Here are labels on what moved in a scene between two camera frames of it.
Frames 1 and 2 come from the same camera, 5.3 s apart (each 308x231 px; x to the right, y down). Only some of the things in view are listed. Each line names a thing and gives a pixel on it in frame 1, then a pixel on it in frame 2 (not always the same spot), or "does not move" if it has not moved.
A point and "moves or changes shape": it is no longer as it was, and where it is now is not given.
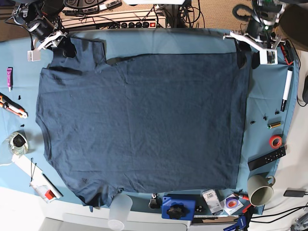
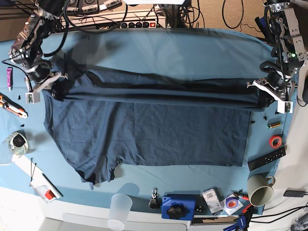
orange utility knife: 12,107 does not move
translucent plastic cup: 121,205 does not move
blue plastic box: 182,210 does not move
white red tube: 44,191 does not move
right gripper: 44,29 → 40,72
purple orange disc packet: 232,204 does not move
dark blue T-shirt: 141,123 moves or changes shape
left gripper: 261,35 → 278,84
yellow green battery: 273,125 does not move
